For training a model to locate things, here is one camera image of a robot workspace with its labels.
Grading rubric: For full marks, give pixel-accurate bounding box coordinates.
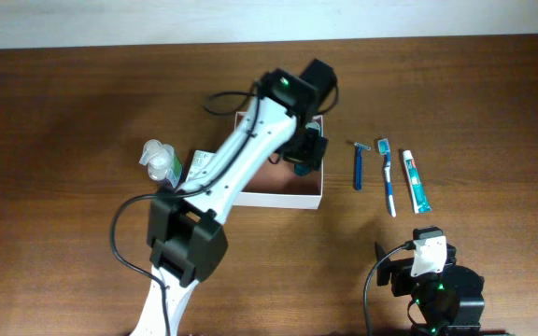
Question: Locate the teal mouthwash bottle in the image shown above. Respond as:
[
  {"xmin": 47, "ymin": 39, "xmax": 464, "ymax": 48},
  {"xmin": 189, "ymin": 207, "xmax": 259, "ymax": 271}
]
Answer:
[{"xmin": 294, "ymin": 120, "xmax": 322, "ymax": 176}]

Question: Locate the white teal toothpaste tube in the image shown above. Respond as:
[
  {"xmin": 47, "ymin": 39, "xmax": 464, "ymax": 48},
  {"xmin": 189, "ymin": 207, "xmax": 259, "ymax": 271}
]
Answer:
[{"xmin": 403, "ymin": 150, "xmax": 432, "ymax": 214}]

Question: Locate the blue disposable razor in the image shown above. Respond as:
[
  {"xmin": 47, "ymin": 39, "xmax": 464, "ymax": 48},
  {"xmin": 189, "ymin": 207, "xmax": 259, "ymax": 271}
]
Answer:
[{"xmin": 353, "ymin": 142, "xmax": 371, "ymax": 191}]

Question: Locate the blue white toothbrush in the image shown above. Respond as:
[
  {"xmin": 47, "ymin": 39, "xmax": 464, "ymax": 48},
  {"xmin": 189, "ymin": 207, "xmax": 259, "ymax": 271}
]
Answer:
[{"xmin": 377, "ymin": 138, "xmax": 397, "ymax": 217}]

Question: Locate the green white soap box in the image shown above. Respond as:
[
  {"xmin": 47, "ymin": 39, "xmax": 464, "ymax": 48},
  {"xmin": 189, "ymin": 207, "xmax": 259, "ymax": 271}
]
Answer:
[{"xmin": 185, "ymin": 149, "xmax": 215, "ymax": 181}]

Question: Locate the clear pump soap bottle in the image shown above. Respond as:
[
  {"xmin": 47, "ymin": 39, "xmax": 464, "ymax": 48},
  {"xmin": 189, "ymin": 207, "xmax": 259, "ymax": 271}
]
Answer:
[{"xmin": 139, "ymin": 139, "xmax": 183, "ymax": 189}]

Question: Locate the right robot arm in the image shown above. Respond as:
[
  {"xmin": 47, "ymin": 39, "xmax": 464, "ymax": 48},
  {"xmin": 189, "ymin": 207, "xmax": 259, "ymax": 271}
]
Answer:
[{"xmin": 367, "ymin": 226, "xmax": 485, "ymax": 336}]

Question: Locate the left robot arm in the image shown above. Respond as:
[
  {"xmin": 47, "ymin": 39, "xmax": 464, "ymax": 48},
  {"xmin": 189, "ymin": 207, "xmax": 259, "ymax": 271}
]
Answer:
[{"xmin": 134, "ymin": 60, "xmax": 338, "ymax": 335}]

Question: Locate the white cardboard box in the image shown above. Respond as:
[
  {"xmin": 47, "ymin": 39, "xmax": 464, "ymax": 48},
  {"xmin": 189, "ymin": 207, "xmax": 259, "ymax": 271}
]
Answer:
[{"xmin": 229, "ymin": 110, "xmax": 324, "ymax": 210}]

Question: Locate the right black cable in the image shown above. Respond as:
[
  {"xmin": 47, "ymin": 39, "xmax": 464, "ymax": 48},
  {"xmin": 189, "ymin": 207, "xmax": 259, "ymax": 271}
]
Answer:
[{"xmin": 362, "ymin": 241, "xmax": 416, "ymax": 336}]

